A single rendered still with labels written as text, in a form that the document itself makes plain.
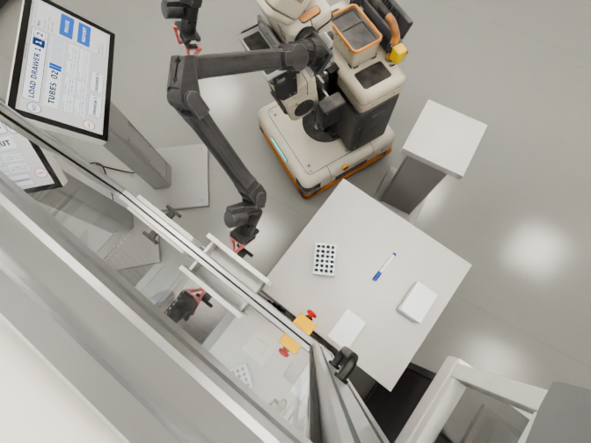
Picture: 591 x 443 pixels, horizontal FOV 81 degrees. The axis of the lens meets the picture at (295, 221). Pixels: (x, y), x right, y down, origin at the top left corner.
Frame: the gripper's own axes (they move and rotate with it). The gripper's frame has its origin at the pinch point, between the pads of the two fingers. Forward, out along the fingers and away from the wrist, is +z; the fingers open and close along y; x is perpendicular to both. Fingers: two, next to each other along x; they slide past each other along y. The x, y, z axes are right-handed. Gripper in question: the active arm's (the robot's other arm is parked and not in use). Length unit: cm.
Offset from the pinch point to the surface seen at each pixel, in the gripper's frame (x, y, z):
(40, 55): -95, 8, -25
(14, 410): 26, 85, -68
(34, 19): -106, 3, -33
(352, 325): 51, -10, 5
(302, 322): 35.0, 6.5, 2.4
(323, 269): 29.6, -16.2, -3.0
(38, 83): -87, 15, -19
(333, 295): 38.8, -14.7, 3.3
